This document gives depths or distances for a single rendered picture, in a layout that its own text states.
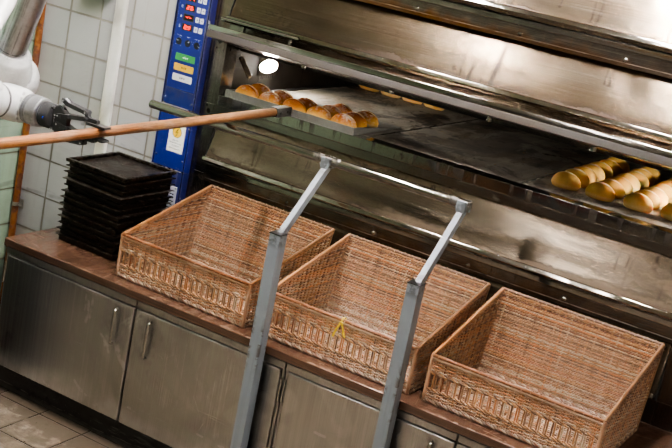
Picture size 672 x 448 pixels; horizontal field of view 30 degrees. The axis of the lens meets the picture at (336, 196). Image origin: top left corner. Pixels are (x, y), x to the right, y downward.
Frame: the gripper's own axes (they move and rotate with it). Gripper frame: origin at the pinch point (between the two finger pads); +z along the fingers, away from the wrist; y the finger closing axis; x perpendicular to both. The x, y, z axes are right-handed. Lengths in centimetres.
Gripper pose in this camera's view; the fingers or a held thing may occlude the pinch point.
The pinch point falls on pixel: (97, 132)
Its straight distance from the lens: 363.8
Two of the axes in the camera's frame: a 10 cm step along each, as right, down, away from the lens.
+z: 8.4, 2.9, -4.5
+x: -5.0, 1.2, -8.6
